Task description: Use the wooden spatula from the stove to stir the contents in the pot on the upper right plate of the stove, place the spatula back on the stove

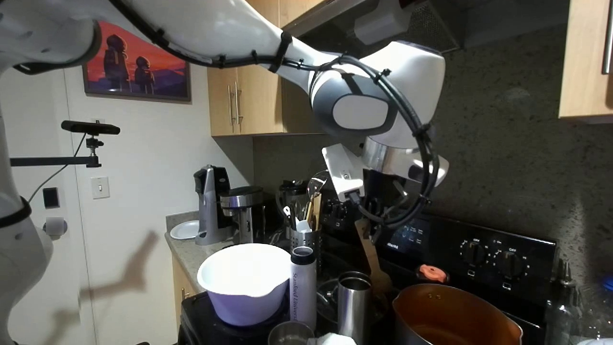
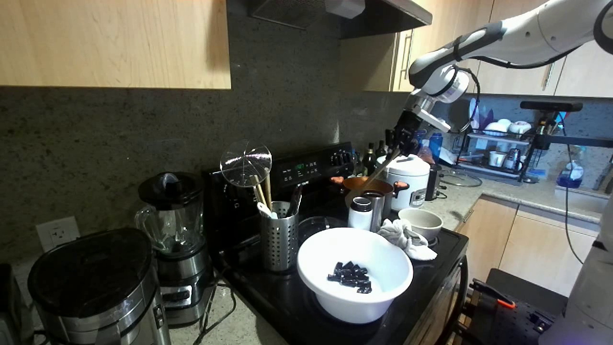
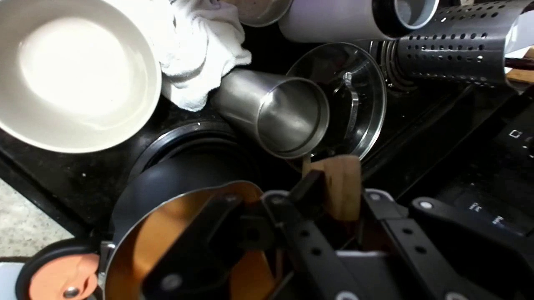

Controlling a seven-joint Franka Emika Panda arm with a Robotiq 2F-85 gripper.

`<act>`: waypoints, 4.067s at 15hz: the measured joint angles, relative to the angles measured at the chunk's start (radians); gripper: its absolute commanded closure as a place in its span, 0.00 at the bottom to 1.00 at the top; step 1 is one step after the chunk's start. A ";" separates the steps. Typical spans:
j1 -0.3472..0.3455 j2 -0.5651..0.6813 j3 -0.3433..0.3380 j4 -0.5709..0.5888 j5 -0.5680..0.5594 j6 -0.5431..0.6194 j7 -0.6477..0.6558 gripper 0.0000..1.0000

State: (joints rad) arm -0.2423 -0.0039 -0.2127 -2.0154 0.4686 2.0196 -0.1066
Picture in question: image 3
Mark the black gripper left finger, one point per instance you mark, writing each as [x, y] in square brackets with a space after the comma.
[234, 250]

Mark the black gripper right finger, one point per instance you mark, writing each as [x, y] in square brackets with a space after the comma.
[422, 255]

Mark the wooden spatula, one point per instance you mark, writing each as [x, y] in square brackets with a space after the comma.
[339, 184]

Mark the black electric stove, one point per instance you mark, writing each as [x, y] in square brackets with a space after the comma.
[84, 177]

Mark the glass pot lid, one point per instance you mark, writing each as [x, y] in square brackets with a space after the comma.
[361, 84]

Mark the steel tumbler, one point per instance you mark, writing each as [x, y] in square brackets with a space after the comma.
[277, 110]

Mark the white crumpled cloth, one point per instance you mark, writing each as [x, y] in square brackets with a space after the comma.
[194, 55]

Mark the perforated steel utensil holder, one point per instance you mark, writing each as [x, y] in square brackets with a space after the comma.
[456, 44]

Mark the white ceramic bowl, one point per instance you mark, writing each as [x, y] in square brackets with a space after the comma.
[72, 72]

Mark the lilac insulated bottle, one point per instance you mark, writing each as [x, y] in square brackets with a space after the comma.
[334, 19]

